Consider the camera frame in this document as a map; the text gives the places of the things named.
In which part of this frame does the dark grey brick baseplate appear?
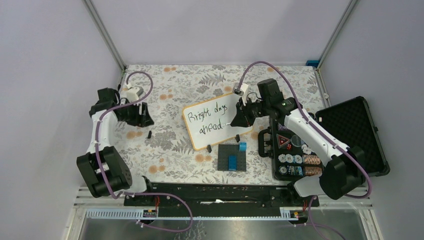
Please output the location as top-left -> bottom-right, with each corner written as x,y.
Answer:
217,142 -> 247,172

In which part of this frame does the yellow framed whiteboard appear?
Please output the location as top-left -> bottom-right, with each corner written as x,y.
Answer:
182,93 -> 253,151

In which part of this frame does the white slotted cable duct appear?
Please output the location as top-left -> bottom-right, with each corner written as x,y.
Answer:
85,207 -> 300,221

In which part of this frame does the blue corner bracket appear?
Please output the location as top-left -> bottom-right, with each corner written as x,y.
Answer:
305,60 -> 320,68

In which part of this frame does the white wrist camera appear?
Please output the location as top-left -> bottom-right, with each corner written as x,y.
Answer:
232,83 -> 250,106
124,83 -> 145,102

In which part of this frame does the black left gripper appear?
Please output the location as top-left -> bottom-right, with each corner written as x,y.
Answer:
119,98 -> 154,127

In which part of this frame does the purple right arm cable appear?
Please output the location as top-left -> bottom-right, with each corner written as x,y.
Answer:
233,60 -> 373,240

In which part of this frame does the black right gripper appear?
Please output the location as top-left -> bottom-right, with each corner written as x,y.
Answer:
230,96 -> 271,128

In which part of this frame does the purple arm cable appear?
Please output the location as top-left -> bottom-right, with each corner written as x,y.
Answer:
94,70 -> 194,233
233,60 -> 373,240

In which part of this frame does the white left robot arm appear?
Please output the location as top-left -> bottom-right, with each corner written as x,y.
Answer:
76,87 -> 154,198

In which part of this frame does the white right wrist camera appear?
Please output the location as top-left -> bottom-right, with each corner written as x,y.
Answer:
232,83 -> 250,106

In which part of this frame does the light blue toy brick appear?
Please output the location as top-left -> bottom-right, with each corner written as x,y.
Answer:
239,142 -> 247,152

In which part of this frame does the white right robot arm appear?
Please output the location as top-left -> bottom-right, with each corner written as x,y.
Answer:
230,78 -> 373,206

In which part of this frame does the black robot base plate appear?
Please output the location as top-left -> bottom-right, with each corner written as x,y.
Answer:
124,182 -> 320,218

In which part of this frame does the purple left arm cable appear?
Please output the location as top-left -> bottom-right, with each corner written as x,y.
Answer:
94,70 -> 194,233

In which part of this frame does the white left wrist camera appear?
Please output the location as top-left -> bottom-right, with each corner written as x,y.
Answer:
124,83 -> 145,102

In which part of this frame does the black poker chip case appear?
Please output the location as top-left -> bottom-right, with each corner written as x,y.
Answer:
258,96 -> 390,181

